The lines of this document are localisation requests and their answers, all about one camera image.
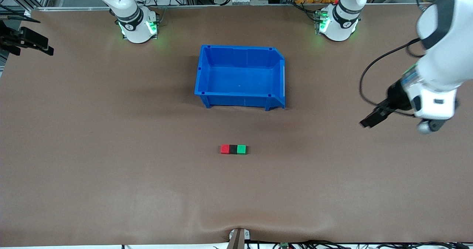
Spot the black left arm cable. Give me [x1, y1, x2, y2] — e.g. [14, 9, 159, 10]
[360, 38, 423, 117]

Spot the brown table edge clamp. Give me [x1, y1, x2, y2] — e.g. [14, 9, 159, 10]
[228, 228, 251, 249]

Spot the blue plastic storage bin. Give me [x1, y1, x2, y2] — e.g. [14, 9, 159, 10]
[194, 44, 286, 111]

